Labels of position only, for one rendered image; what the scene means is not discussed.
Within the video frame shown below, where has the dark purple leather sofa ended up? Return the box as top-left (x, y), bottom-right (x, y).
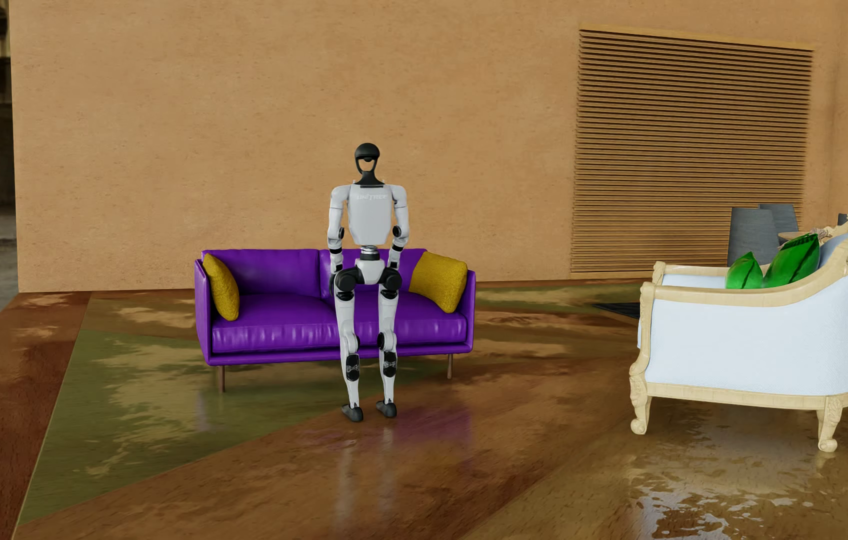
top-left (194, 248), bottom-right (477, 393)

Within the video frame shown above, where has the mustard yellow cushion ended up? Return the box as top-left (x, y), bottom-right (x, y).
top-left (408, 250), bottom-right (469, 315)
top-left (202, 253), bottom-right (241, 322)

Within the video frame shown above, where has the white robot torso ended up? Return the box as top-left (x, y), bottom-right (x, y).
top-left (346, 182), bottom-right (395, 285)

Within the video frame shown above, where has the white right robot leg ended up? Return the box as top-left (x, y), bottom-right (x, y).
top-left (332, 267), bottom-right (365, 423)

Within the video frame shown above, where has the white robot leg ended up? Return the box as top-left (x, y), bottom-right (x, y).
top-left (375, 265), bottom-right (403, 420)
top-left (332, 267), bottom-right (365, 423)

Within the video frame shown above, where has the white left robot leg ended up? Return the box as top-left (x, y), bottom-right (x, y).
top-left (375, 265), bottom-right (403, 420)

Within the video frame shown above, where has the black robot head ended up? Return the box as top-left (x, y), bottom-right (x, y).
top-left (354, 143), bottom-right (382, 186)

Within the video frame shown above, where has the green satin cushion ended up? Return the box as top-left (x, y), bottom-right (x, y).
top-left (761, 232), bottom-right (822, 289)
top-left (724, 251), bottom-right (765, 291)

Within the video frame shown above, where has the white cream-framed armchair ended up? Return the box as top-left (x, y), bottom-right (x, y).
top-left (628, 186), bottom-right (848, 453)

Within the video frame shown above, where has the beige dining table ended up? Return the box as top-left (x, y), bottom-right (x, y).
top-left (777, 227), bottom-right (842, 246)

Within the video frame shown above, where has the brown slatted wall panel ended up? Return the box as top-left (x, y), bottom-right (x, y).
top-left (571, 27), bottom-right (815, 275)

